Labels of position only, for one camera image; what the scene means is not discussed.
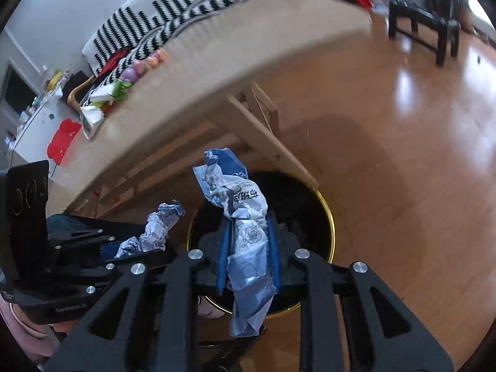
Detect red pig-shaped stool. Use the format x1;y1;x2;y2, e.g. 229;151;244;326
46;118;82;166

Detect black white striped sofa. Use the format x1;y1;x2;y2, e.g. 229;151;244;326
82;0;245;84

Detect black round trash bin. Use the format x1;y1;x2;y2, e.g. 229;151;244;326
186;170;336;320

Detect light green snack bag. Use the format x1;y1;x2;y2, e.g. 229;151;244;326
89;80;133;103

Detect blue white wrapper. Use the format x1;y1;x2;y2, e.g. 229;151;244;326
114;199;185;259

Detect black plant stand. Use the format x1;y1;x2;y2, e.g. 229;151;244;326
387;0;461;67

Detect wooden table frame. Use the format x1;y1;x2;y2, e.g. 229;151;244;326
48;82;318;216

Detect white cabinet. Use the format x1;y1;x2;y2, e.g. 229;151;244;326
9;87;79;180

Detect open green snack bag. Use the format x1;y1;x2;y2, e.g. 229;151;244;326
80;105;105;140

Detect purple pink toy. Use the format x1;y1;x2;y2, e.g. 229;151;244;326
119;49;168;84

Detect red cloth on sofa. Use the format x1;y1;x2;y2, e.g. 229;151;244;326
97;46;131;78

